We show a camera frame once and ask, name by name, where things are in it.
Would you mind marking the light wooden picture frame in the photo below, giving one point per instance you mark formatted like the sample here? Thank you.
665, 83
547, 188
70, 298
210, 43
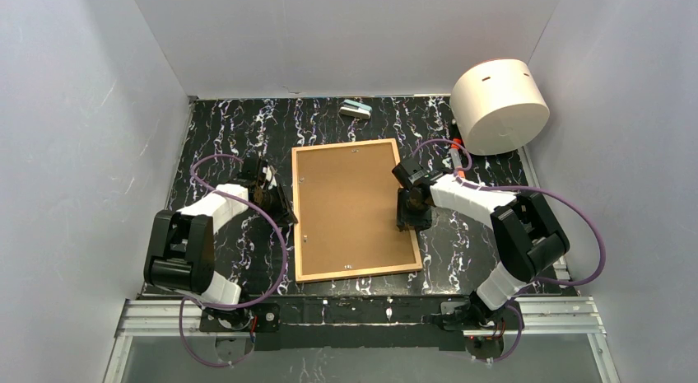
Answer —
354, 276

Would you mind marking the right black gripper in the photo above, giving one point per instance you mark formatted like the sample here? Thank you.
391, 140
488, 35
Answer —
413, 217

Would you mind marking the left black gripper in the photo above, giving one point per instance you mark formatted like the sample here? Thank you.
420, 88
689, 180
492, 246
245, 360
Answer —
280, 204

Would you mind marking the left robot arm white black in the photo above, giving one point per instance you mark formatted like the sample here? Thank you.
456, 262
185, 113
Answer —
181, 257

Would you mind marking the brown cardboard backing board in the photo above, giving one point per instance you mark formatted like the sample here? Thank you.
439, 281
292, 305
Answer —
354, 211

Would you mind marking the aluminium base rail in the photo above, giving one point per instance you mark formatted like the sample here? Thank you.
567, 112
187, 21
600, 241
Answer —
541, 315

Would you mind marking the orange grey marker pen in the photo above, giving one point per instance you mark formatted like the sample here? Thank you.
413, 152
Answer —
455, 155

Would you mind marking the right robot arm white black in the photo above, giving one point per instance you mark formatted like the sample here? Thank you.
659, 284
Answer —
529, 239

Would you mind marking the white cylindrical container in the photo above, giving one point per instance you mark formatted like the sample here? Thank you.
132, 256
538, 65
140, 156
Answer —
497, 107

